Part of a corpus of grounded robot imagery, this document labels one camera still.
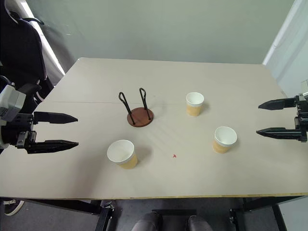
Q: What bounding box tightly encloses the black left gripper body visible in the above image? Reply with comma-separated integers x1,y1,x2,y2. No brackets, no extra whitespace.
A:
0,113,37,150

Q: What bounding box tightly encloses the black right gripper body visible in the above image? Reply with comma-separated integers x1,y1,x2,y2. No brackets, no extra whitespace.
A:
294,94,308,143

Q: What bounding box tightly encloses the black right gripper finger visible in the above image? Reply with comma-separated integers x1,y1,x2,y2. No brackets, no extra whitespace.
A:
257,96,299,111
256,127,303,142

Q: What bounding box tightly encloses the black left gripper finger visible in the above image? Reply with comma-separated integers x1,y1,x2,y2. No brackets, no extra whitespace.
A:
33,111,78,125
25,139,79,155

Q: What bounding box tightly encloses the yellow white paper cup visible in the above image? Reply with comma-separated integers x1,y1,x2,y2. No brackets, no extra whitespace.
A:
185,91,205,117
106,139,139,170
212,126,238,154

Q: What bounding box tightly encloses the black white sneaker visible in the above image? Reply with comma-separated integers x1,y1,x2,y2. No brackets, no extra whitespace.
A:
3,198,26,217

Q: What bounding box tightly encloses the black office chair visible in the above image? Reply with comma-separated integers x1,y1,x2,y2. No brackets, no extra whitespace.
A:
0,0,55,114

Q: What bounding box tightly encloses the dark grey rounded shape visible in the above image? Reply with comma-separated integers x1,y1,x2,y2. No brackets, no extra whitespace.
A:
187,215,214,231
131,211,163,231

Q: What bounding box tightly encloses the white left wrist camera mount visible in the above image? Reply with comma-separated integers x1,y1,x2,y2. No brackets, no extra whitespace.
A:
0,84,26,126

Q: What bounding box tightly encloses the black metal table frame leg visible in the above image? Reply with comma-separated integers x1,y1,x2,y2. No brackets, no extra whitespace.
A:
229,196,287,231
24,199,114,231

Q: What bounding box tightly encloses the wooden cup holder with loops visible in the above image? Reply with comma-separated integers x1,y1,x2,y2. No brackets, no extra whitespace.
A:
118,87,154,128

